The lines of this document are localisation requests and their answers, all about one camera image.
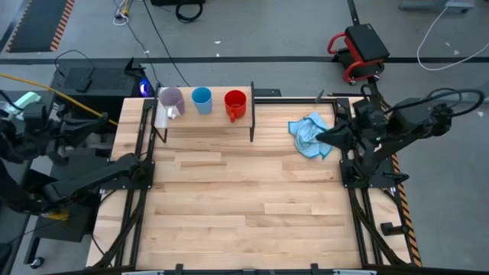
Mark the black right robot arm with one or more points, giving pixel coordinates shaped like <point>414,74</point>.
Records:
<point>412,114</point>

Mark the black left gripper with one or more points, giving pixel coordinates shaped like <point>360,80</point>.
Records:
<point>51,133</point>

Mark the yellow item on cart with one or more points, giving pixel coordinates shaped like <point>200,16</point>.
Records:
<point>57,215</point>

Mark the blue plastic cup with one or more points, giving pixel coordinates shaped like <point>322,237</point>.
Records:
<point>202,100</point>

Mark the black cylinder knob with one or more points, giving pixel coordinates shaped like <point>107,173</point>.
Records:
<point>391,228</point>

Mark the black side desk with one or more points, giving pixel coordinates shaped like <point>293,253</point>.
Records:
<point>11,229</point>

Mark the mint green stapler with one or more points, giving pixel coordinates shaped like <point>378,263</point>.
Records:
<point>27,100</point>

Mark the black aluminium table frame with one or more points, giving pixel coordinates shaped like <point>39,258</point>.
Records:
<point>290,101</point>

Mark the black computer tower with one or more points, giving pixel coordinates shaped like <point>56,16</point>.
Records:
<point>107,82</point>

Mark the black mat with orange edge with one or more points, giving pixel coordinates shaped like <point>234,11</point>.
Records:
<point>38,24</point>

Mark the purple and white mug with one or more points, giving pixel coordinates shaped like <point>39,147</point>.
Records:
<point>172,100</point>

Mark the light blue cloth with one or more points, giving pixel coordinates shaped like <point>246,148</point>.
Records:
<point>305,133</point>

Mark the wooden shelf with black legs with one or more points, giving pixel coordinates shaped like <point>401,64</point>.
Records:
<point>214,119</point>

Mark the red and black rolling stool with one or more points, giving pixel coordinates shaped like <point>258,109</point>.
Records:
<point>361,51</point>

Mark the orange black hazard strip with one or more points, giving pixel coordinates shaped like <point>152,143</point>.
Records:
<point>405,214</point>

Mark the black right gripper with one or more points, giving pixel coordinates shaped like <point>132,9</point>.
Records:
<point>368,118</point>

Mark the black flat box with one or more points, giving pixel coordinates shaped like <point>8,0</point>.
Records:
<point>79,79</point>

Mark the red mug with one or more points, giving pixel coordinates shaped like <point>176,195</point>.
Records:
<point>235,103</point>

